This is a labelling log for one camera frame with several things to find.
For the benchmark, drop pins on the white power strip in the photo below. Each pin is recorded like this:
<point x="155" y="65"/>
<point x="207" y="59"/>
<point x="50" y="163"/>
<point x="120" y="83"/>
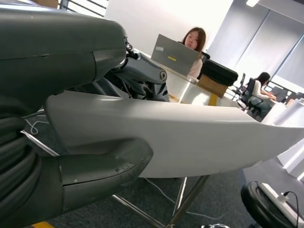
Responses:
<point x="273" y="196"/>

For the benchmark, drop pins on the grey laptop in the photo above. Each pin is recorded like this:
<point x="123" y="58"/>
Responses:
<point x="176" y="55"/>

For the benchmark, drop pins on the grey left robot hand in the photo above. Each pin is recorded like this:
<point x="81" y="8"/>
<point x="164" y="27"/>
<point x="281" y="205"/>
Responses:
<point x="59" y="47"/>

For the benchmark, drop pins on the cardboard box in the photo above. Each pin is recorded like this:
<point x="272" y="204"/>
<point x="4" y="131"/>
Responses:
<point x="211" y="86"/>

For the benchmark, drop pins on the person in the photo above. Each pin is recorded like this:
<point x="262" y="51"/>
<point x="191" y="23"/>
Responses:
<point x="257" y="91"/>
<point x="293" y="100"/>
<point x="195" y="41"/>

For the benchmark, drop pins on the black office chair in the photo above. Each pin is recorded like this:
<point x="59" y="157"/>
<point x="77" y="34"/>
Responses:
<point x="242" y="83"/>
<point x="249" y="94"/>

